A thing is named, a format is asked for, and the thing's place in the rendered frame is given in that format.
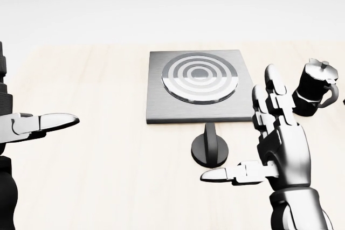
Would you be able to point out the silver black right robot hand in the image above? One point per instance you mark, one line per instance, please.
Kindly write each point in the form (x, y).
(288, 154)

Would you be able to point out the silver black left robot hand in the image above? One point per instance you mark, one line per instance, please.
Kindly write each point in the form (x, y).
(51, 122)

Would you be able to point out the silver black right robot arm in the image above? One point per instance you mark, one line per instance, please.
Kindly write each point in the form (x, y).
(302, 211)

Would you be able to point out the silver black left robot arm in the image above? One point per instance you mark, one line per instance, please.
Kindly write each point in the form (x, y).
(6, 200)

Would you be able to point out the round black stove knob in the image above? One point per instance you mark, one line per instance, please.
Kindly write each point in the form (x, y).
(209, 149)

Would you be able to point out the flat dark stove plate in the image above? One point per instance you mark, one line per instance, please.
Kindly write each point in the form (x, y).
(161, 106)

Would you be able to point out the black and silver moka pot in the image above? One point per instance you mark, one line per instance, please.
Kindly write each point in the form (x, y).
(310, 87)

